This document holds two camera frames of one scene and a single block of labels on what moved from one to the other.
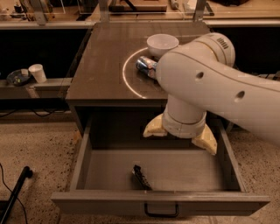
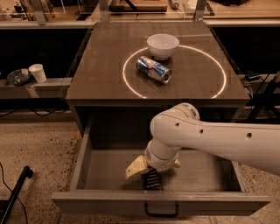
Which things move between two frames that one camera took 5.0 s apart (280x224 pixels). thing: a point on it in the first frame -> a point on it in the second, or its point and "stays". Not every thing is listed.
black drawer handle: x=161 y=215 stays
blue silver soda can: x=147 y=66 stays
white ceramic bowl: x=160 y=43 stays
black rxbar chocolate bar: x=139 y=181 -> x=151 y=180
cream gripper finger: x=206 y=140 -> x=177 y=161
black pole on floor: x=26 y=174 stays
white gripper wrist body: x=184 y=128 -> x=158 y=162
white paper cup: x=38 y=71 stays
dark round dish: x=16 y=78 stays
